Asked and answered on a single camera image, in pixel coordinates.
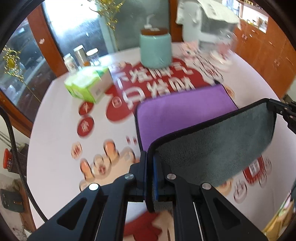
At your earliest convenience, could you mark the purple and grey towel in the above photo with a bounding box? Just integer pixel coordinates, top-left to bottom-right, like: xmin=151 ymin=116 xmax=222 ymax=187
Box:
xmin=135 ymin=85 xmax=276 ymax=211

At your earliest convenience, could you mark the wooden cabinet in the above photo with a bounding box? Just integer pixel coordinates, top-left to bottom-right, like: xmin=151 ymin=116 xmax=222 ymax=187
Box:
xmin=234 ymin=18 xmax=295 ymax=98

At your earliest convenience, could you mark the pink cartoon tablecloth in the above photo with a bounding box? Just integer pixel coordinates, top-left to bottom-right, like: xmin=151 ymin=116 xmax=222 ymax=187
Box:
xmin=27 ymin=43 xmax=295 ymax=230

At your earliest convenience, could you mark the white water dispenser appliance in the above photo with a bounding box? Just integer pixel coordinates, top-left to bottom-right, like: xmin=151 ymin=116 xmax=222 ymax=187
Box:
xmin=181 ymin=12 xmax=240 ymax=44

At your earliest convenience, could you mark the red lidded container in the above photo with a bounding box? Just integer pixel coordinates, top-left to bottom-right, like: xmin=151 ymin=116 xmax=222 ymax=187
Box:
xmin=3 ymin=149 xmax=13 ymax=171

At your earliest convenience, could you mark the white cloth cover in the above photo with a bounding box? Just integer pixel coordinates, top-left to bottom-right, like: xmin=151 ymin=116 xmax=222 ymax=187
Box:
xmin=176 ymin=1 xmax=240 ymax=25

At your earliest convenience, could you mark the green tissue box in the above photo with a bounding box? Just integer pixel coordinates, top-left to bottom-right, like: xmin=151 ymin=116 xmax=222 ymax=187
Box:
xmin=64 ymin=66 xmax=113 ymax=103

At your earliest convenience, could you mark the teal ceramic jar, wooden lid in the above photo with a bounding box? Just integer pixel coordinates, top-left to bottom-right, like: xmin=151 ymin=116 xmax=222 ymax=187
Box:
xmin=139 ymin=24 xmax=172 ymax=69

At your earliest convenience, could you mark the white bottle with red label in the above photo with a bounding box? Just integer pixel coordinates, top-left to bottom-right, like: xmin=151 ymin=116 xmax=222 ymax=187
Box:
xmin=63 ymin=53 xmax=78 ymax=73

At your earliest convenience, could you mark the metal tin canister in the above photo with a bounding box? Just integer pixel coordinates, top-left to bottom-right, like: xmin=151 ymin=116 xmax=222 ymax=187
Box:
xmin=73 ymin=45 xmax=90 ymax=67

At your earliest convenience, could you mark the small glass jar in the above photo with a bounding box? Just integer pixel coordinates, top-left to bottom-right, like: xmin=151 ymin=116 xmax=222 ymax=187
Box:
xmin=86 ymin=48 xmax=100 ymax=66

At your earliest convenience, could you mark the wooden glass sliding door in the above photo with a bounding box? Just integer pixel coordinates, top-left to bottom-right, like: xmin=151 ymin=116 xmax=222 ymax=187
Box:
xmin=1 ymin=1 xmax=181 ymax=137

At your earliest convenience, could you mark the black cable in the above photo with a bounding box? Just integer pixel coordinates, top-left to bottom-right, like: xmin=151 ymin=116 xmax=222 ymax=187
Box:
xmin=0 ymin=107 xmax=48 ymax=222

